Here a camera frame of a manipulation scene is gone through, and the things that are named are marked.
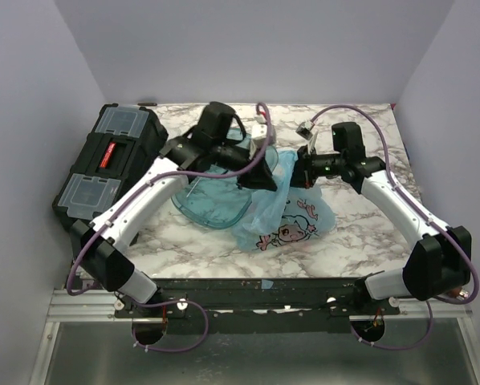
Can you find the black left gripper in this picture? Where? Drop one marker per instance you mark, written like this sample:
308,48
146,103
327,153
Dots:
258,177

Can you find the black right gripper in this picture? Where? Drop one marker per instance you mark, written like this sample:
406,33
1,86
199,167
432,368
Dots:
303,175

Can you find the light blue plastic bag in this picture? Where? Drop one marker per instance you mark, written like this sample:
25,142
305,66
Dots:
288,215

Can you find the teal transparent plastic tray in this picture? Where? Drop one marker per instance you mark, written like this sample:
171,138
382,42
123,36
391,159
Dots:
219,203

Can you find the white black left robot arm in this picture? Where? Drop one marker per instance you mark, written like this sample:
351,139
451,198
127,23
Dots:
99,246

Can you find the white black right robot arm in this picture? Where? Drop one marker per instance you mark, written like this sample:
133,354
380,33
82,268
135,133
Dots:
439,253

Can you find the black plastic toolbox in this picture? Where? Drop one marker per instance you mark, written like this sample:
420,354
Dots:
117,152

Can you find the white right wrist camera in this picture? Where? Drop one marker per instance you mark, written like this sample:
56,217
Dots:
306,130

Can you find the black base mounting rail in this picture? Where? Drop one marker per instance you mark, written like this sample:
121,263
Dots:
260,306

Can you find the aluminium extrusion rail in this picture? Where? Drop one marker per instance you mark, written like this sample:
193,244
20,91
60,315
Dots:
92,306

